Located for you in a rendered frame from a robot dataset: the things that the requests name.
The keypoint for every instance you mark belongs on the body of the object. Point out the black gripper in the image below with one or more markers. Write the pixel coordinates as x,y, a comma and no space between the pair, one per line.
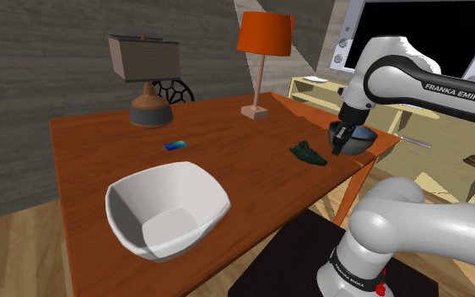
352,117

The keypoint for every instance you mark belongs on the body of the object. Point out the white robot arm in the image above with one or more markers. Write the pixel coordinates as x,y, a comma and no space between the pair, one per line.
389,242

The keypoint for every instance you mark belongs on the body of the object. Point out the dark bowl with blue inside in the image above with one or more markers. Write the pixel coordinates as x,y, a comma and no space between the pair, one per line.
362,142

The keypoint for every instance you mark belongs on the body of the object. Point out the dark green crumpled cloth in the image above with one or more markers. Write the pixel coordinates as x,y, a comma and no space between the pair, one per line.
309,154

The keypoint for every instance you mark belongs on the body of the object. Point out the pale yellow low cabinet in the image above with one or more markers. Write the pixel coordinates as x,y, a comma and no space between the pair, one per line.
438,131

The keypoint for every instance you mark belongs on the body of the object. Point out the silver framed television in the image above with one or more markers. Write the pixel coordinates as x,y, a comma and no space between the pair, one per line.
422,29

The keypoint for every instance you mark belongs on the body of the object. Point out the orange shade table lamp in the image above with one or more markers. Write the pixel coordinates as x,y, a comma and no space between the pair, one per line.
265,35

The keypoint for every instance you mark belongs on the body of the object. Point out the orange-brown wooden table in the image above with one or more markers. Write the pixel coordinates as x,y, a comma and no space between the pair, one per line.
241,164

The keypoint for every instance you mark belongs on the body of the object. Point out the dark robot stand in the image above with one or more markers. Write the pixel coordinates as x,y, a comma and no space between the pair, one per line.
286,263

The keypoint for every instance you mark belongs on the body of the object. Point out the blue card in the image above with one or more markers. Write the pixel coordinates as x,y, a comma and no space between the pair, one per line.
175,145

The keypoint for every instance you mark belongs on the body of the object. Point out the white square bowl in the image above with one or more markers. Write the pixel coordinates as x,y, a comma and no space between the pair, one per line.
167,197

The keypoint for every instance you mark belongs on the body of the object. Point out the brown box shade table lamp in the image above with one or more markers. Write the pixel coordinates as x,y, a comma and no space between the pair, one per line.
146,59

